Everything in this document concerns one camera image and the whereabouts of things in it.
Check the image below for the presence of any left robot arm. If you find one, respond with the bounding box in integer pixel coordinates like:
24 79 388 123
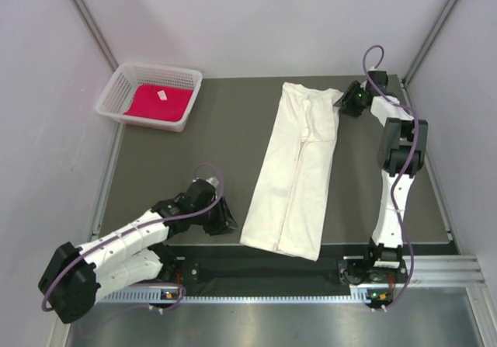
38 177 238 324

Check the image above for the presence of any white t shirt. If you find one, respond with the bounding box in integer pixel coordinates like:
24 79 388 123
240 82 342 261

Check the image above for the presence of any left aluminium frame post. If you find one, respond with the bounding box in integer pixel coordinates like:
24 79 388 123
70 0 119 72

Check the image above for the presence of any white slotted cable duct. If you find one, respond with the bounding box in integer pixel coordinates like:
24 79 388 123
100 286 389 305

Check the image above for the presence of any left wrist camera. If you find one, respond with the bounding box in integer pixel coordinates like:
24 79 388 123
206 177 220 189

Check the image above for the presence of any white plastic laundry basket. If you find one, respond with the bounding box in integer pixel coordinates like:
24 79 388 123
96 62 203 133

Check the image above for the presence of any red folded t shirt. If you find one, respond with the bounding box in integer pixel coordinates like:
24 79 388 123
124 85 193 122

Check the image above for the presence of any aluminium front rail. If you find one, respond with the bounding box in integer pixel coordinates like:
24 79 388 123
61 255 486 289

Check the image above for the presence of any aluminium frame post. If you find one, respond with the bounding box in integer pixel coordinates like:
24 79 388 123
70 0 119 72
401 0 460 88

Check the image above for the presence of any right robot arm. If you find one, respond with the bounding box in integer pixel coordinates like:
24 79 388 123
335 68 429 284

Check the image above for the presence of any right aluminium frame post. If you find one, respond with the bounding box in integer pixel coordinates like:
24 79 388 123
401 0 460 88

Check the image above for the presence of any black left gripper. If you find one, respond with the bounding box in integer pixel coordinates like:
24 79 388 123
192 195 239 236

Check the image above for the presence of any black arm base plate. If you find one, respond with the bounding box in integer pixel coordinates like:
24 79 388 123
152 244 408 285

